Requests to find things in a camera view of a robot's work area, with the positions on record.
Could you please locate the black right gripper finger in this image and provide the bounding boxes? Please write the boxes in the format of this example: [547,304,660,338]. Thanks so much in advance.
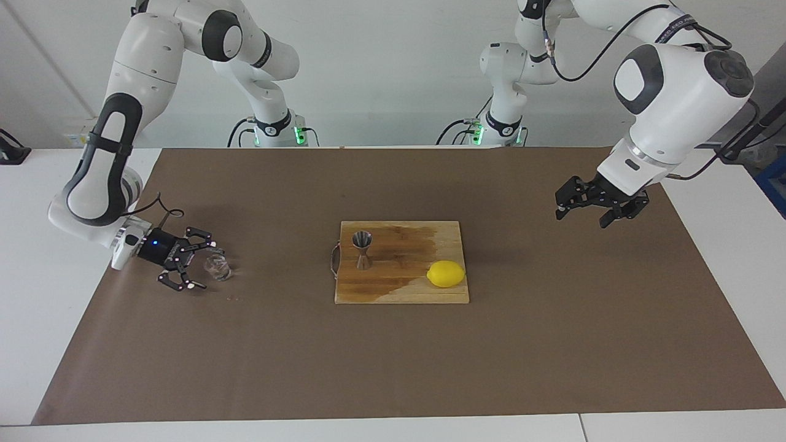
[182,227,225,254]
[157,261,207,292]

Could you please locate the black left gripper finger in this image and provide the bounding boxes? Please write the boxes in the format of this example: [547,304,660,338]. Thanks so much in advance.
[599,193,650,230]
[554,176,593,220]

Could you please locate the small clear glass cup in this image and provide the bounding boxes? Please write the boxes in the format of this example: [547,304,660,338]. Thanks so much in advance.
[204,254,233,282]

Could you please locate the steel double jigger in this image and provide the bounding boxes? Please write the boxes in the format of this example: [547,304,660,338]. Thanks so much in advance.
[351,231,374,271]

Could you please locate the white power strip yellow labels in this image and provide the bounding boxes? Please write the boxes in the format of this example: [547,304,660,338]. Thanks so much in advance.
[63,118,94,148]

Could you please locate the yellow lemon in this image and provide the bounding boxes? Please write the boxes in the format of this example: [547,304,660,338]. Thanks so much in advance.
[427,260,466,289]

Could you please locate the black stand pole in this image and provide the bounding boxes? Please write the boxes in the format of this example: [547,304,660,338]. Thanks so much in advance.
[718,98,786,163]

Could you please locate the black table clamp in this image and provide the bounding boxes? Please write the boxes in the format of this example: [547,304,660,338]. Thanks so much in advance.
[0,128,31,165]

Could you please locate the wooden cutting board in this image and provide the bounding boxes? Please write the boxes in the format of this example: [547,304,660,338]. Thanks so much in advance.
[330,221,470,305]

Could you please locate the brown paper table mat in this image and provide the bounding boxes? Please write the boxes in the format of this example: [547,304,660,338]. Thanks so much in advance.
[32,146,786,425]

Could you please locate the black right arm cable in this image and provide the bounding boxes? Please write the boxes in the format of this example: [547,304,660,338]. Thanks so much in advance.
[126,192,185,231]

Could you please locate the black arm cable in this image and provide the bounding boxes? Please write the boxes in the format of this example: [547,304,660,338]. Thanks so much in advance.
[126,192,185,231]
[540,0,762,182]

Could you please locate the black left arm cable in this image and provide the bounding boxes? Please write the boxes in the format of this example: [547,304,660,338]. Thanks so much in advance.
[540,0,762,182]

